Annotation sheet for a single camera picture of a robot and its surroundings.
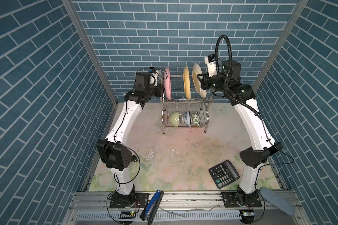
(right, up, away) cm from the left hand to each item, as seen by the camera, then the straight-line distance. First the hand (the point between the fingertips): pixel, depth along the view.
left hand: (163, 86), depth 80 cm
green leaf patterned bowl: (+21, -19, +14) cm, 31 cm away
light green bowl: (+7, -19, +13) cm, 25 cm away
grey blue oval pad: (+62, -63, -9) cm, 89 cm away
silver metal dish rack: (+14, -16, +16) cm, 27 cm away
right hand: (+18, +4, -11) cm, 22 cm away
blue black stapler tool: (-6, -66, -12) cm, 67 cm away
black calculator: (+36, -52, +1) cm, 63 cm away
